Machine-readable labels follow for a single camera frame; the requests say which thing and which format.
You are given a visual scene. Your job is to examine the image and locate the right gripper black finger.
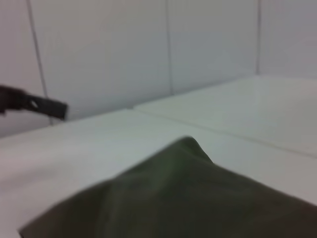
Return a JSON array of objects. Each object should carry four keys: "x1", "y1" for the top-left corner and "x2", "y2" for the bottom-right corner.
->
[{"x1": 0, "y1": 85, "x2": 68, "y2": 121}]

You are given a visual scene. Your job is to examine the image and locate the dark green t-shirt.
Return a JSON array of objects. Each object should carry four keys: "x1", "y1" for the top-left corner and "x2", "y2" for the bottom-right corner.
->
[{"x1": 18, "y1": 135, "x2": 317, "y2": 238}]

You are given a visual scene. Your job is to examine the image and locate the white table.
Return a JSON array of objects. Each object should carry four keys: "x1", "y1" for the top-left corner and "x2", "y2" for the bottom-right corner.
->
[{"x1": 0, "y1": 74, "x2": 317, "y2": 238}]

